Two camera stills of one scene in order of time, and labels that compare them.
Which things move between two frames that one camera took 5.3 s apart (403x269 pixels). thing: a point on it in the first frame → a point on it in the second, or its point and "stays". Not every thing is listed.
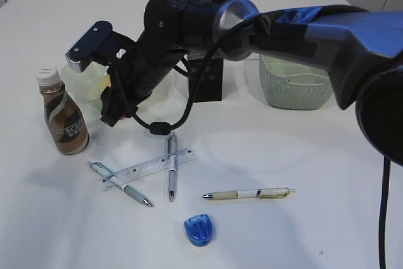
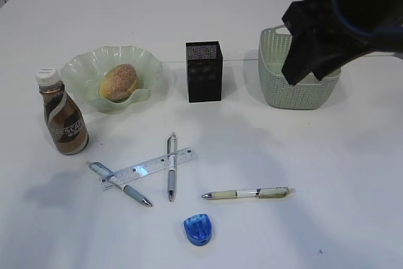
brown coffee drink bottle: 66,123 stays
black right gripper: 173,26 → 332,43
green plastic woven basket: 290,86 stays
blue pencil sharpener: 199,228 stays
